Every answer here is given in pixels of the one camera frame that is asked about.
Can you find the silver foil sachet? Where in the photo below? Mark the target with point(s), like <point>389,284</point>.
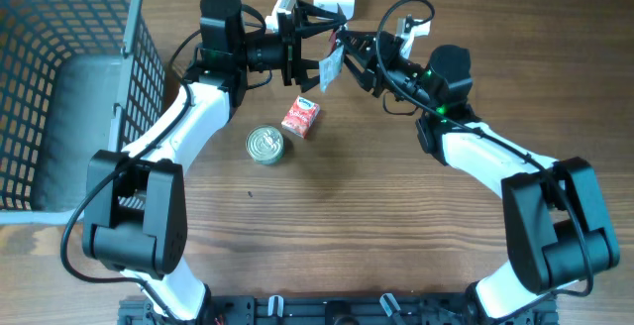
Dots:
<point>330,67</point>

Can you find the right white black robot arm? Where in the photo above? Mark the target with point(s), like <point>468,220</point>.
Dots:
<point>558,232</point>

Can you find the grey plastic mesh basket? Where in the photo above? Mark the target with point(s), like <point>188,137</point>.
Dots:
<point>77,77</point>

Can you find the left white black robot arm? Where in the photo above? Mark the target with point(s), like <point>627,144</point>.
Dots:
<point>134,213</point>

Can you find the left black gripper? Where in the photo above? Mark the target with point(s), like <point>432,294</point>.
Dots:
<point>291,41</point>

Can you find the silver tin can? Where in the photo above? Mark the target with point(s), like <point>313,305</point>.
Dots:
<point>265,144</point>

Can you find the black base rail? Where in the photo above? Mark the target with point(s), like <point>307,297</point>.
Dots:
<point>433,308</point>

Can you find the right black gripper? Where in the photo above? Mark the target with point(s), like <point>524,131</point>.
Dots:
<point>374,74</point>

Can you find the red juice carton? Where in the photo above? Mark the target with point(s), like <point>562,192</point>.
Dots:
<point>301,116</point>

